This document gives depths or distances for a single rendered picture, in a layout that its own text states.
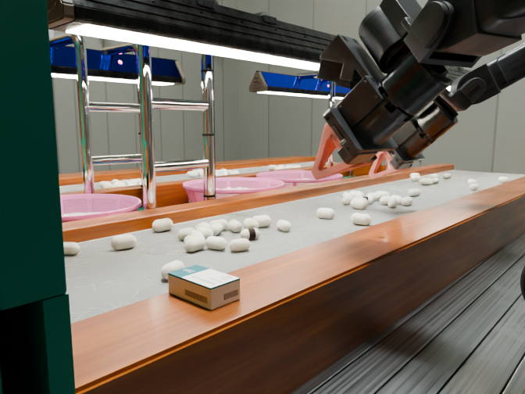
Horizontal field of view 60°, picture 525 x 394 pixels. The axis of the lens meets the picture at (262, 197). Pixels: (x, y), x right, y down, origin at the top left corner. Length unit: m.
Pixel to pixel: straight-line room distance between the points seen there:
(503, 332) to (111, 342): 0.47
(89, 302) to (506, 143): 2.48
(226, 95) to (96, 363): 3.38
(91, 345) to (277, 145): 3.17
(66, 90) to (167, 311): 2.56
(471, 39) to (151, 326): 0.38
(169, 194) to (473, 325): 0.84
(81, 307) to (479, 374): 0.41
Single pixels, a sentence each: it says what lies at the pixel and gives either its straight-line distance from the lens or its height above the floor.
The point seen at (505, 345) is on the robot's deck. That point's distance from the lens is 0.61.
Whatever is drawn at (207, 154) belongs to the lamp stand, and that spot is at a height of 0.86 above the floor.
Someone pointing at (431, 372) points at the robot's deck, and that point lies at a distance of 0.53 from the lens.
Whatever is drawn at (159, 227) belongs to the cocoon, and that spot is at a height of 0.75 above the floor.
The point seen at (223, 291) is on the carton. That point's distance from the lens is 0.40.
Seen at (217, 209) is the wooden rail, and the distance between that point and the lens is 0.91.
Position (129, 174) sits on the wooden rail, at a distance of 1.58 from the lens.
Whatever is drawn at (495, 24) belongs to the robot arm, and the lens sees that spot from 0.48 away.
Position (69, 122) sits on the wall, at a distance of 2.90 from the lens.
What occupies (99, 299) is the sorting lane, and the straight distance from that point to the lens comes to 0.51.
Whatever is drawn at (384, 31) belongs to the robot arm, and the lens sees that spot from 0.57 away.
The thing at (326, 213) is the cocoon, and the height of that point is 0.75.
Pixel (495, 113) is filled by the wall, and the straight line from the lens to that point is 2.78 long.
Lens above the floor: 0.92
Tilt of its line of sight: 9 degrees down
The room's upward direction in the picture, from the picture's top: straight up
